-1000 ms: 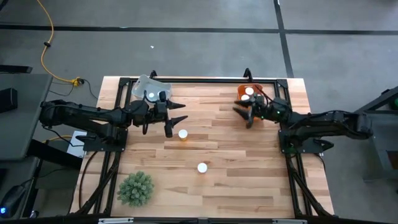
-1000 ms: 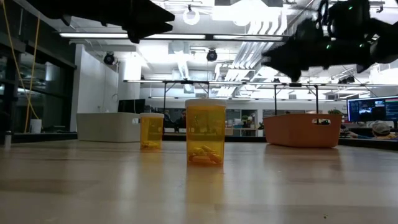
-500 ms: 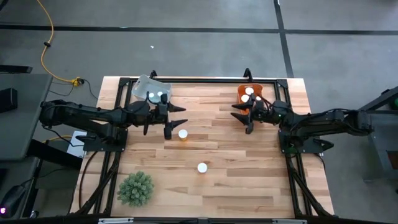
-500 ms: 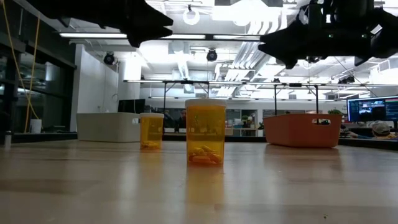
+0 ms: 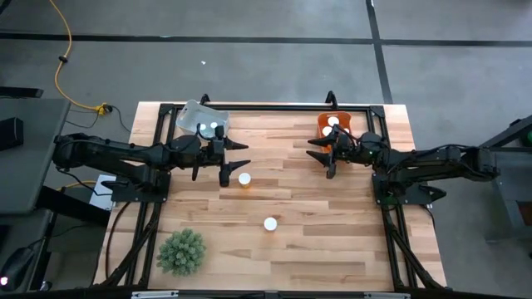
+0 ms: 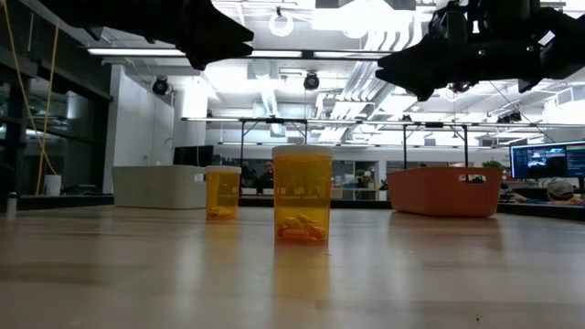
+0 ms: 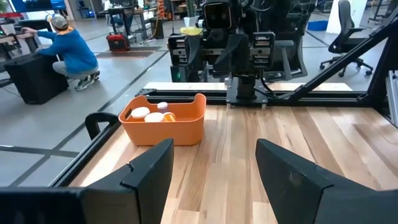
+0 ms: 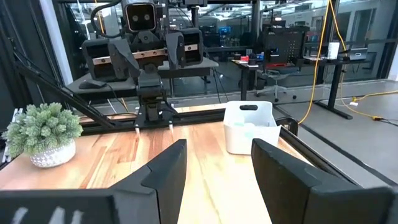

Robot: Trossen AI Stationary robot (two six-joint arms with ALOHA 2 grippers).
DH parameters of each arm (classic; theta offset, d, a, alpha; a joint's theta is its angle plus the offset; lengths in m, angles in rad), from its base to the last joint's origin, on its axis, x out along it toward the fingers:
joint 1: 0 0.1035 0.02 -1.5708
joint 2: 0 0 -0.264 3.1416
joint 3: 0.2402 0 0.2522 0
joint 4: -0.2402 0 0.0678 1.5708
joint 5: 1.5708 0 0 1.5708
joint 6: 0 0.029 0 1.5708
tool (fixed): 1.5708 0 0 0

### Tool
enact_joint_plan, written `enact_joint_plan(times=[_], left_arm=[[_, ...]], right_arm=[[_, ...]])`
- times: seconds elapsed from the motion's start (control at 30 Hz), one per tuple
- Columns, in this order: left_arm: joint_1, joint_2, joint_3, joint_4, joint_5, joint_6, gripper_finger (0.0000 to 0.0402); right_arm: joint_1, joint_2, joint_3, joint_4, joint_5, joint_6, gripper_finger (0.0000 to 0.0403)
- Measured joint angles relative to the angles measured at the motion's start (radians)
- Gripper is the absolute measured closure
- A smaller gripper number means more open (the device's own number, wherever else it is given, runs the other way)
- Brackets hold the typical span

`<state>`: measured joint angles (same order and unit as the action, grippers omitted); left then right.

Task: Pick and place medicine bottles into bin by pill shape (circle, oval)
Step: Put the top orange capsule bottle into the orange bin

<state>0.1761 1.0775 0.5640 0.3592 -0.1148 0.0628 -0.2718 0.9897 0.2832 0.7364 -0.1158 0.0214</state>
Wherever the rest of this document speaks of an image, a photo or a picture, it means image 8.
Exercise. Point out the green plant in white pot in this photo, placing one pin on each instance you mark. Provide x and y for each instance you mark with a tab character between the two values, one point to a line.
40	130

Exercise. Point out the black computer mouse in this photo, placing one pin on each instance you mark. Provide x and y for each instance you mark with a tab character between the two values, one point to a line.
91	84

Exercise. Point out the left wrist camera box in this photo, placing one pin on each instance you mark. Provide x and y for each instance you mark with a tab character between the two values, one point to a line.
140	17

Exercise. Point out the grey office chair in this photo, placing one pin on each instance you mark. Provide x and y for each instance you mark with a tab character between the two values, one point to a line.
275	76

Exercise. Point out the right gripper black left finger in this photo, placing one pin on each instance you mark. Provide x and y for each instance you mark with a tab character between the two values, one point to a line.
161	193

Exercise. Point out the white plastic bin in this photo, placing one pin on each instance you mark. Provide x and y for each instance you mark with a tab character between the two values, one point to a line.
248	143

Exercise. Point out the black pegboard rack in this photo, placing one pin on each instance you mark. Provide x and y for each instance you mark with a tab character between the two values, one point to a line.
286	43

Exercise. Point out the blue lit screen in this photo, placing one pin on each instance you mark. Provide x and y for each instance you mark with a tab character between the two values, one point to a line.
224	30

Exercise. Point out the small grey device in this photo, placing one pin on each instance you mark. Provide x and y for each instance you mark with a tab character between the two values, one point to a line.
358	54

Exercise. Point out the grey office desk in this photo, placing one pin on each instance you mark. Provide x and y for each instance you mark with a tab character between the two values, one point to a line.
192	70

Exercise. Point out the black office desk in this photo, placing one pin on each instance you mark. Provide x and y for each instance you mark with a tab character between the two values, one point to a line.
337	87

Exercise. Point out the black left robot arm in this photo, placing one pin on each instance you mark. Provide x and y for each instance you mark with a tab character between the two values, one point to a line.
150	90

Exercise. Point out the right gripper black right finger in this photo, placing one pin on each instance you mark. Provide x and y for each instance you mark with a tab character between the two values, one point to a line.
295	193

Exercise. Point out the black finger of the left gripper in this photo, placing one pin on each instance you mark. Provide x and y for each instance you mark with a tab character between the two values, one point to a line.
122	60
175	49

